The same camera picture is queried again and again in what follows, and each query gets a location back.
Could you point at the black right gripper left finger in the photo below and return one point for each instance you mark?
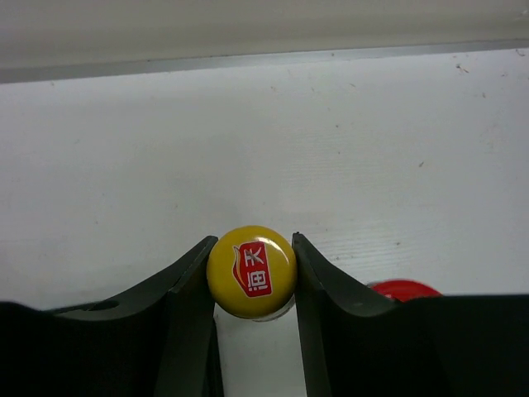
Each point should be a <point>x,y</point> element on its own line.
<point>158,338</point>

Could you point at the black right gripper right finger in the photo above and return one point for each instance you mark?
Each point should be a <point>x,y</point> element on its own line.
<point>357,342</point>

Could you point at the green-label sauce bottle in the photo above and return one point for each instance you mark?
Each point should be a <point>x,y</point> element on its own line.
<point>252,273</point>

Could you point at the red-lid chili sauce jar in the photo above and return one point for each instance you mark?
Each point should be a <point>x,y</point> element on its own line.
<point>402,290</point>

